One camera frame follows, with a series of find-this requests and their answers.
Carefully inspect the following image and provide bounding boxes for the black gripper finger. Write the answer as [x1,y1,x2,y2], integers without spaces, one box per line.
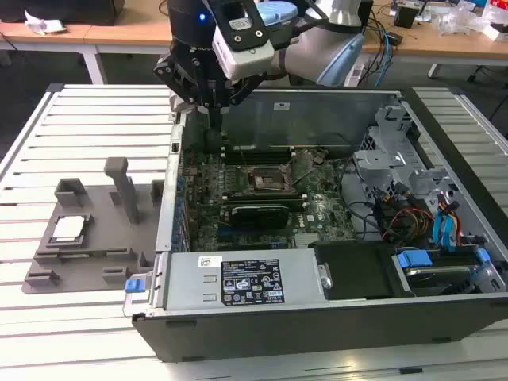
[153,53,218,131]
[217,74,265,131]

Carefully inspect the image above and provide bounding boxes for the metal locking lever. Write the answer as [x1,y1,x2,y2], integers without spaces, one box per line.
[236,138,251,174]

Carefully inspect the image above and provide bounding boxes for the metal socket cover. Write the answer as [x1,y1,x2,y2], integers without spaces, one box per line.
[282,152,318,188]

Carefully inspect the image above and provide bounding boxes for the silver green CPU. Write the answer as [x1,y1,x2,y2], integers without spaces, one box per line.
[52,216,87,242]

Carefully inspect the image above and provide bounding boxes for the CPU socket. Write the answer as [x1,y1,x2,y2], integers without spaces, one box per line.
[246,164,289,194]

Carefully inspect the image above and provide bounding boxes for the RAM slot white latches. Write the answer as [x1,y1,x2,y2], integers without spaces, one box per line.
[224,202,310,212]
[220,143,295,150]
[221,194,307,202]
[221,152,297,160]

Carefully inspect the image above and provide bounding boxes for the wooden desk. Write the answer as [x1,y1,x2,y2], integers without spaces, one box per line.
[0,21,93,52]
[85,0,508,85]

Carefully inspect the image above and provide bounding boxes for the white power strip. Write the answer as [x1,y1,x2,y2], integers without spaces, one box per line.
[348,63,365,87]

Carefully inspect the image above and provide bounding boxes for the black graphics card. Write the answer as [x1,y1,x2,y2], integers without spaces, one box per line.
[229,203,291,230]

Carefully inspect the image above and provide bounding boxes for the black equipment box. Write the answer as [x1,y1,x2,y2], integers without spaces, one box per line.
[0,0,125,27]

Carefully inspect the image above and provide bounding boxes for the green motherboard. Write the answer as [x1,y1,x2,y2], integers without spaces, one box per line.
[180,148,358,253]

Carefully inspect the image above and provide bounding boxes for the black desktop box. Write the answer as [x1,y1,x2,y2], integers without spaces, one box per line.
[359,0,375,29]

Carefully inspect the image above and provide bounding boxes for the crumpled white paper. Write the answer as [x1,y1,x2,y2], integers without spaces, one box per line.
[24,10,67,37]

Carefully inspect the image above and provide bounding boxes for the silver drive cage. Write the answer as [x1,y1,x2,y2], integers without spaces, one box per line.
[352,94,465,239]

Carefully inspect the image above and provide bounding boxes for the grey parts rack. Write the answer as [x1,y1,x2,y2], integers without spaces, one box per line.
[21,156,166,295]

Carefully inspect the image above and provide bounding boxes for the silver power supply unit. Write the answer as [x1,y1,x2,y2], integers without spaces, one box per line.
[162,248,333,314]

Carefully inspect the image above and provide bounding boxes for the black plastic shroud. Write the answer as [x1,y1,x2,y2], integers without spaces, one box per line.
[311,241,400,302]

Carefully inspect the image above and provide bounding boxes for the clear plastic bags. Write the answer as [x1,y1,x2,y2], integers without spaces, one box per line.
[432,0,491,37]

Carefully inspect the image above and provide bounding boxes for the hard disk in blue carrier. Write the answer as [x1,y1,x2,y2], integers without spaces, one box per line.
[391,246,502,298]

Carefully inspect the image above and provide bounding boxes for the black silver PC case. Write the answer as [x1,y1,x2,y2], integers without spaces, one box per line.
[121,85,508,363]

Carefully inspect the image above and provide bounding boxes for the white black small box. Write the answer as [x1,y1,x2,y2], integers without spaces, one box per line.
[483,21,508,41]

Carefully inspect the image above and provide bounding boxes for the red white packet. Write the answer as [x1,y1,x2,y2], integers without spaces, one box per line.
[487,0,508,21]

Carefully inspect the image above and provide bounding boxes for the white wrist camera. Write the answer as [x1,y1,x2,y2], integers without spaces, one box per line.
[212,0,275,80]

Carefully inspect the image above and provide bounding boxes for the blue network cable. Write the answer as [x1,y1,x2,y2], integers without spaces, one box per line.
[375,21,394,87]

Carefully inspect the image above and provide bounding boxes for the red yellow black wire bundle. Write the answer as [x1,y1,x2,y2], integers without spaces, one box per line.
[379,196,436,244]

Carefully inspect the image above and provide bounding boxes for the blue wire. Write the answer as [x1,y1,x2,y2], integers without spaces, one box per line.
[431,209,449,252]
[441,201,464,255]

